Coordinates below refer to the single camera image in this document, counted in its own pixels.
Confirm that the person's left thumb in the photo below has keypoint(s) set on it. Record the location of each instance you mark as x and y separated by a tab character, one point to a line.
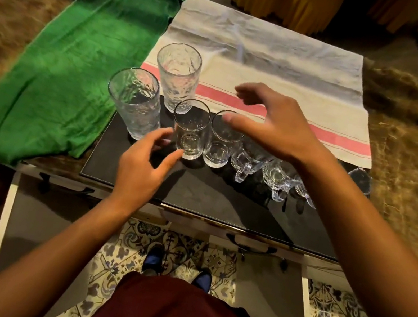
171	162

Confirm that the black leather mat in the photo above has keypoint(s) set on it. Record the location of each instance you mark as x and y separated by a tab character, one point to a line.
206	196

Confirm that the person's left forearm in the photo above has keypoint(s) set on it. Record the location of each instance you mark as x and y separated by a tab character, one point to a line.
54	258

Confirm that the person's right forearm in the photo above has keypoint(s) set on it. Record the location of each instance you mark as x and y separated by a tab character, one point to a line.
369	253

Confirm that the white table base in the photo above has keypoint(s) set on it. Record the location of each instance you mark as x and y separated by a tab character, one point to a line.
273	296

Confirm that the person's left hand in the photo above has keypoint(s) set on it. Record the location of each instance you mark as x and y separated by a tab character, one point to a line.
137	176

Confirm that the person's right blue shoe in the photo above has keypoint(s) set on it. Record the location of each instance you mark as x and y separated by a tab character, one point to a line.
203	279

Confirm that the person's right thumb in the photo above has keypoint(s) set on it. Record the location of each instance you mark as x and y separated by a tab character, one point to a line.
239	122

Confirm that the white cloth with red stripe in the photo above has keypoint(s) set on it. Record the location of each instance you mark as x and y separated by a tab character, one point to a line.
271	54

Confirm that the person's right hand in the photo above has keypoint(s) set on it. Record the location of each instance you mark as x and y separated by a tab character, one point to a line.
282	129

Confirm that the clear glass mug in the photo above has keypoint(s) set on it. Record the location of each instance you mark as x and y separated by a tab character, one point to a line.
276	176
249	159
302	189
360	179

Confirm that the small clear glass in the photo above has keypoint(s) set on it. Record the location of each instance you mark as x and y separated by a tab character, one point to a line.
218	150
193	133

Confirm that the person's blue shoe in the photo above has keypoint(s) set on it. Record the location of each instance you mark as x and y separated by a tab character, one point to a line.
203	279
153	259

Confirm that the person's left blue shoe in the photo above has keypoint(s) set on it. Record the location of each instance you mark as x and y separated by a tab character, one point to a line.
153	259

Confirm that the tall textured drinking glass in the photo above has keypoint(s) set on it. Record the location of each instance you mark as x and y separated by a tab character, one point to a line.
134	103
177	74

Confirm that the green cloth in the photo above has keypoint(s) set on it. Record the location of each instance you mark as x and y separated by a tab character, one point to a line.
69	59

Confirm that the person's maroon shirt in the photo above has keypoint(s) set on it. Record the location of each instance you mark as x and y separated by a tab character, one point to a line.
173	315

